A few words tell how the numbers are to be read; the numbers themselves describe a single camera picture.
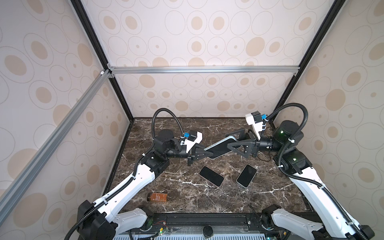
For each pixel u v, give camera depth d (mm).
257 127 486
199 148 578
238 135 557
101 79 829
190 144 530
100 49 815
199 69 884
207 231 632
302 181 428
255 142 471
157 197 779
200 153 575
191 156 544
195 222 744
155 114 472
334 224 380
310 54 836
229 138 519
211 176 903
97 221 373
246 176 897
